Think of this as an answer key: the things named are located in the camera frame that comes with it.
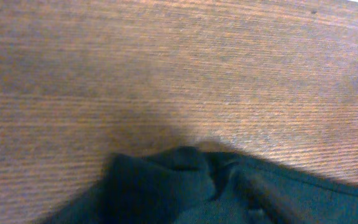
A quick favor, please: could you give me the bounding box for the black t-shirt with logo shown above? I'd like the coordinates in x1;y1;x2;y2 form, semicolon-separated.
44;146;358;224

